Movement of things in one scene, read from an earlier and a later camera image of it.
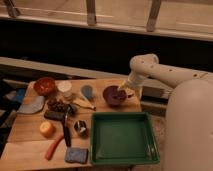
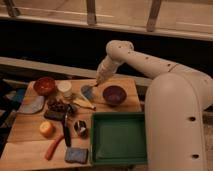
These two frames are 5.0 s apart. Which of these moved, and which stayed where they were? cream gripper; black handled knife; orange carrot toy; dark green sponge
Moved: cream gripper
Stayed: orange carrot toy; black handled knife; dark green sponge
